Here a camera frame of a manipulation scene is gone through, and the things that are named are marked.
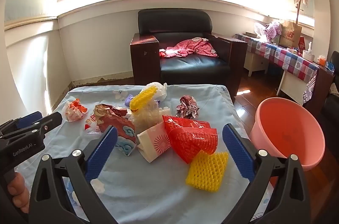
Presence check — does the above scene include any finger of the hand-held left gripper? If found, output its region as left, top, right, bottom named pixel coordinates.
left=11, top=111, right=63, bottom=140
left=0, top=111, right=43, bottom=132

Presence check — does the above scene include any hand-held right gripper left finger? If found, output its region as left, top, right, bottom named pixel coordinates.
left=28, top=125, right=118, bottom=224

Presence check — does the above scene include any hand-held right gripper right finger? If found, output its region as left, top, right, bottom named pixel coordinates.
left=220, top=123, right=311, bottom=224

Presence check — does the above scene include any white orange plastic bag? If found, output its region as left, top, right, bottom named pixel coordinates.
left=62, top=98, right=88, bottom=123

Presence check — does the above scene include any red blue cloud print package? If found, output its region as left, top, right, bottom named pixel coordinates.
left=99, top=115, right=137, bottom=157

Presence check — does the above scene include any small red white wrapper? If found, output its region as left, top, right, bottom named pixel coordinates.
left=84, top=114, right=103, bottom=134

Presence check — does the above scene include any square yellow foam net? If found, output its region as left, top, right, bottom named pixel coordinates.
left=185, top=150, right=229, bottom=192

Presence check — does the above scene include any brown patterned paper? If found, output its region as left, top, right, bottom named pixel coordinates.
left=94, top=103, right=128, bottom=122

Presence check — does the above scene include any pink plastic bucket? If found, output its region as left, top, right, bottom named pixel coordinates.
left=249, top=97, right=326, bottom=172

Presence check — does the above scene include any red foam net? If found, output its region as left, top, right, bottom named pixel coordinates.
left=169, top=127, right=218, bottom=164

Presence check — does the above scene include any pink white paper box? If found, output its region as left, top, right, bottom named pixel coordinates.
left=136, top=122, right=173, bottom=162

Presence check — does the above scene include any clear plastic wrap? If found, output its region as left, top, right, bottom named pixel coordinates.
left=131, top=103, right=170, bottom=132

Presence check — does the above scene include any purple cloth bundle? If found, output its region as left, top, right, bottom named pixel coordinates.
left=124, top=94, right=139, bottom=108

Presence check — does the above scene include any red plastic wrapper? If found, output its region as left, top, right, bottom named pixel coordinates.
left=162, top=115, right=212, bottom=132

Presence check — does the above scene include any long yellow foam net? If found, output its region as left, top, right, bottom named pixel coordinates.
left=129, top=86, right=157, bottom=113

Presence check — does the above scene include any red white paper ball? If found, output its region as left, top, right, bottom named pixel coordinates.
left=175, top=95, right=200, bottom=119

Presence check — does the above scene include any person's left hand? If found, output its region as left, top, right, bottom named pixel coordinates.
left=7, top=172, right=30, bottom=214

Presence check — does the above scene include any light blue blanket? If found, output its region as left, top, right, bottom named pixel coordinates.
left=14, top=84, right=273, bottom=224

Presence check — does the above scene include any white desk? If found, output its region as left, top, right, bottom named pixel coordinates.
left=244, top=46, right=308, bottom=106

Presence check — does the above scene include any black leather armchair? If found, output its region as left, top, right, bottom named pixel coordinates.
left=130, top=9, right=248, bottom=98

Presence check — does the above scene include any checkered tablecloth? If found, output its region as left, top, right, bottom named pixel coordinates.
left=233, top=33, right=320, bottom=105

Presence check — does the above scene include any black armchair with wooden sides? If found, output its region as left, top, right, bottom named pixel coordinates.
left=304, top=50, right=339, bottom=134

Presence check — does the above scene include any pink spotted garment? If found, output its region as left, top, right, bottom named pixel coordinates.
left=159, top=37, right=219, bottom=59

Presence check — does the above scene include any white tissue container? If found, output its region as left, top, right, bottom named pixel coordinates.
left=302, top=42, right=315, bottom=62

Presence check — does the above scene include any white plastic bag on desk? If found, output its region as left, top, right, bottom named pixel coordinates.
left=254, top=22, right=268, bottom=39

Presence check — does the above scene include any red box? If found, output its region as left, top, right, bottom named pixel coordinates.
left=298, top=37, right=307, bottom=54

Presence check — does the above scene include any purple checked cloth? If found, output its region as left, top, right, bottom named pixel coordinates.
left=265, top=22, right=282, bottom=42

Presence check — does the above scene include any brown paper bag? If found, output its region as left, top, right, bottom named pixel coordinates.
left=279, top=20, right=303, bottom=49

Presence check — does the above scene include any wooden coat stand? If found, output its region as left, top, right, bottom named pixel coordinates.
left=291, top=0, right=305, bottom=26

